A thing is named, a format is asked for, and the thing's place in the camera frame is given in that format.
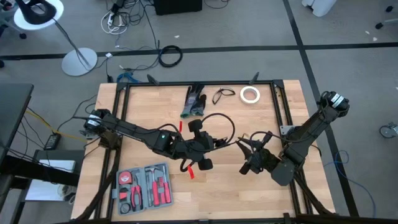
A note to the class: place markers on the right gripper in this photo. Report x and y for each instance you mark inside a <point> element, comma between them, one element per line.
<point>262,160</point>

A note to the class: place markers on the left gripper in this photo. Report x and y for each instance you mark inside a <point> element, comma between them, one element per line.
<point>199,146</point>

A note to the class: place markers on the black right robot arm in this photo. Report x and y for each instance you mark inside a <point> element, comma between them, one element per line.
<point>311,124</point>

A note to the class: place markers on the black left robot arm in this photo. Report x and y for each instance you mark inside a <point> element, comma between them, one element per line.
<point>133,129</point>

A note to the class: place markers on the grey work glove green cuff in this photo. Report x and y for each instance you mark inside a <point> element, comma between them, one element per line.
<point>202,105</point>
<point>189,102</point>

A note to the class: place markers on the white tape roll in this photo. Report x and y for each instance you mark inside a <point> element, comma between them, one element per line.
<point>241,95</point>

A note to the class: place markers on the red bit holder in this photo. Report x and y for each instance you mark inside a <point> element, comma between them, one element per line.
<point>161,186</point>

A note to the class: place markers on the grey plastic tool case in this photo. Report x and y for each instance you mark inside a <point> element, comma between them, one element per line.
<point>143,186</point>

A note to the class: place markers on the red tape measure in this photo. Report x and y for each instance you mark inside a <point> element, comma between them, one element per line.
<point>125,177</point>

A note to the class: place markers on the red utility knife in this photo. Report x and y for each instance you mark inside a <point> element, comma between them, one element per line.
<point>123,195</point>

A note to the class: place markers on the black electrical tape roll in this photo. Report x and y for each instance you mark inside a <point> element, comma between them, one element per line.
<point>121,208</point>

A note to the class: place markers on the grey caster wheel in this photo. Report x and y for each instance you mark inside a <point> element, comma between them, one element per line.
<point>387,131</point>

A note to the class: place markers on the black computer box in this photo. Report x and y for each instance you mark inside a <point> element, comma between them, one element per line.
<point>177,6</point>

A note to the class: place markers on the white plastic object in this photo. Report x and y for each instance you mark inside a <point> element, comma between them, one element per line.
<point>320,6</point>

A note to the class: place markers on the white box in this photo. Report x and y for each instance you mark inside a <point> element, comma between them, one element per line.
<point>60,165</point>

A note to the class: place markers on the black power adapter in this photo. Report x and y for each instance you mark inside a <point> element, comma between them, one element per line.
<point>52,141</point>

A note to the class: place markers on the office chair base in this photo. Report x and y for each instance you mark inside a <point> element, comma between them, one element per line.
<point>22,35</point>
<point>379,25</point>

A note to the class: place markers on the black desk crossbeam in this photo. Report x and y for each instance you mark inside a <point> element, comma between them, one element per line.
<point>31,169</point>

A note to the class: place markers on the black desk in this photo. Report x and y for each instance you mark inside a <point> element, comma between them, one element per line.
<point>12,105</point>

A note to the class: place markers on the person's shoe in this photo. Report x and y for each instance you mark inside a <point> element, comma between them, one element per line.
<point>7,4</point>

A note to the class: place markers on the black aluminium table frame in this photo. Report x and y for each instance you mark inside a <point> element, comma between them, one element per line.
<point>174,83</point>

